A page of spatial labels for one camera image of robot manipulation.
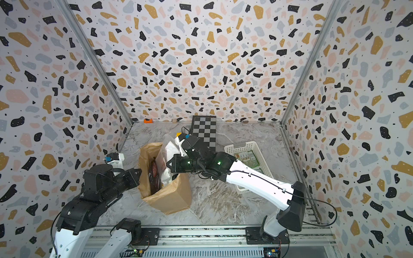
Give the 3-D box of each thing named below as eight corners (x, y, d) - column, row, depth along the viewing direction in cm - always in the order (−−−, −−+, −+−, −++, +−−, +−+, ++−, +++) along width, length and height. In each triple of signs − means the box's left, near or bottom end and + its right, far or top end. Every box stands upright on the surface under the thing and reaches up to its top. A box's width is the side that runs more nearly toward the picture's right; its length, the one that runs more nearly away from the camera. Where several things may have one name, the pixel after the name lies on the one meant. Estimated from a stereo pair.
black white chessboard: (189, 151, 108) (188, 146, 104) (193, 120, 127) (193, 115, 124) (216, 151, 108) (216, 147, 104) (216, 120, 128) (216, 115, 124)
